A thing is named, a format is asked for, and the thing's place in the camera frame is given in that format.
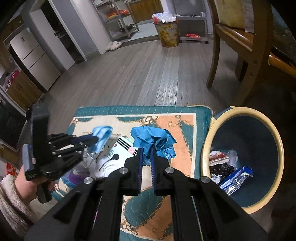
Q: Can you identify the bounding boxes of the light blue wrapper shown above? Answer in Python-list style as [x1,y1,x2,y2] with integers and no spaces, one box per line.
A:
[91,126,113,154]

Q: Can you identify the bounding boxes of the blue plastic glove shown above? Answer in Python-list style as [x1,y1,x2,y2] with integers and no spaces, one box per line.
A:
[130,126,176,166]

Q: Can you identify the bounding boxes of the fuzzy white sleeve forearm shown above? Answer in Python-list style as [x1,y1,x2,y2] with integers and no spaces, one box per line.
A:
[1,175,39,240]

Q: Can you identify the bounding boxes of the floral trash can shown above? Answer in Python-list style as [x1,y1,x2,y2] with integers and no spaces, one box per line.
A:
[152,12,180,48]

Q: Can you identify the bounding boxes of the person's left hand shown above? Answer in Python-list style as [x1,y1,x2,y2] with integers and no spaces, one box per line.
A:
[14,165,48,206]

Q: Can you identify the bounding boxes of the purple plastic wrapper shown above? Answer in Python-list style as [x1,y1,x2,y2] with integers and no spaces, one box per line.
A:
[61,170,89,189]

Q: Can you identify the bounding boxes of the blue silver snack wrapper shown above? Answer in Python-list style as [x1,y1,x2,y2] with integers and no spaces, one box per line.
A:
[219,166,253,195]

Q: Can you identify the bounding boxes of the teal beige quilted cushion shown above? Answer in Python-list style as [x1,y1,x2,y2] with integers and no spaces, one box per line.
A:
[54,106,212,240]

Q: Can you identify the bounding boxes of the white striped package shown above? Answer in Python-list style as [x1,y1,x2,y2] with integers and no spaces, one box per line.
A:
[93,136,137,178]

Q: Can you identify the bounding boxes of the blue bin with yellow rim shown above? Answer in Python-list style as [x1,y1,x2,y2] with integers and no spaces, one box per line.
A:
[200,106,285,214]

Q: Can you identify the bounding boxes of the white refrigerator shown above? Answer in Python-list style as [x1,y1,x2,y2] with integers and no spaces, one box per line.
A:
[9,28,61,91]

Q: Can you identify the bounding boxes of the white slippers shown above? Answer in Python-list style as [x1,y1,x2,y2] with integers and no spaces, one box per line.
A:
[105,41,122,51]

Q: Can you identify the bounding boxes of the metal shelving rack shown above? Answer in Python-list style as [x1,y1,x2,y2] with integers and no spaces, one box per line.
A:
[92,0,139,41]

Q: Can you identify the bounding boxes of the wooden chair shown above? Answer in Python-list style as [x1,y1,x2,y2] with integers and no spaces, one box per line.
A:
[207,1,295,106]

